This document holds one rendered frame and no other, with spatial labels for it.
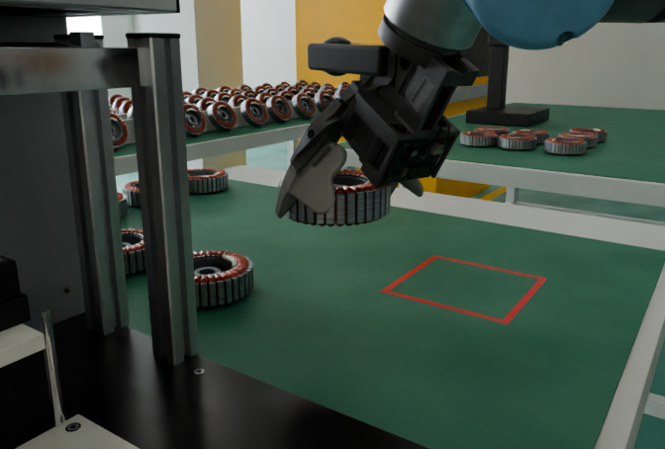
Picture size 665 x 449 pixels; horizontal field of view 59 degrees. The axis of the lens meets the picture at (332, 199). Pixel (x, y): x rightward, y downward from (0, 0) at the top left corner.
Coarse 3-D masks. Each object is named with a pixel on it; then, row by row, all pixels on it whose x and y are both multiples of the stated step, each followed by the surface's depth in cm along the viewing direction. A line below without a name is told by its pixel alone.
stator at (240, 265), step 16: (208, 256) 75; (224, 256) 75; (240, 256) 75; (208, 272) 73; (224, 272) 70; (240, 272) 70; (208, 288) 68; (224, 288) 68; (240, 288) 69; (208, 304) 69; (224, 304) 68
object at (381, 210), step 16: (336, 176) 62; (352, 176) 62; (336, 192) 54; (352, 192) 54; (368, 192) 54; (384, 192) 56; (304, 208) 55; (336, 208) 54; (352, 208) 54; (368, 208) 55; (384, 208) 57; (320, 224) 55; (336, 224) 55
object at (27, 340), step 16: (0, 256) 35; (0, 272) 34; (16, 272) 35; (0, 288) 34; (16, 288) 35; (0, 304) 34; (16, 304) 35; (0, 320) 34; (16, 320) 35; (0, 336) 34; (16, 336) 34; (32, 336) 34; (0, 352) 32; (16, 352) 33; (32, 352) 34
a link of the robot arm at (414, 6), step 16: (400, 0) 43; (416, 0) 42; (432, 0) 41; (448, 0) 41; (400, 16) 43; (416, 16) 42; (432, 16) 42; (448, 16) 42; (464, 16) 42; (400, 32) 44; (416, 32) 43; (432, 32) 43; (448, 32) 42; (464, 32) 43; (432, 48) 44; (448, 48) 43; (464, 48) 44
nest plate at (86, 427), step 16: (80, 416) 43; (48, 432) 41; (64, 432) 41; (80, 432) 41; (96, 432) 41; (16, 448) 40; (32, 448) 40; (48, 448) 40; (64, 448) 40; (80, 448) 40; (96, 448) 40; (112, 448) 40; (128, 448) 40
